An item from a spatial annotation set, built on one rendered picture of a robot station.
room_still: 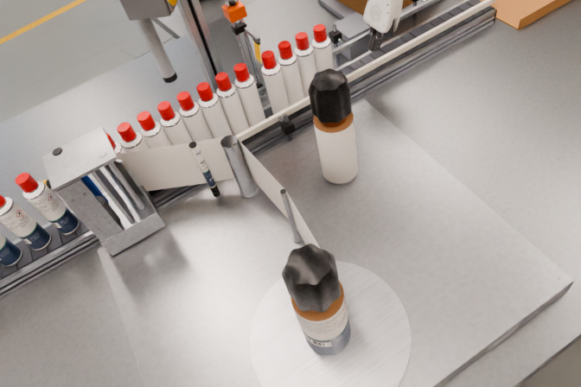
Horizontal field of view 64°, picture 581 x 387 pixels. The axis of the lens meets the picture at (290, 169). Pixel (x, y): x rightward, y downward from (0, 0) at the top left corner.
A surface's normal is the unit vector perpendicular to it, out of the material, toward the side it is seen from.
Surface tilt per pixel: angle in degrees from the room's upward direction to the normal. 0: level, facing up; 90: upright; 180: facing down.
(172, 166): 90
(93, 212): 90
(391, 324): 0
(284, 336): 0
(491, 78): 0
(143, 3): 90
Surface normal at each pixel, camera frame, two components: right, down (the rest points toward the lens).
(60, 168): -0.17, -0.62
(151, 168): 0.04, 0.77
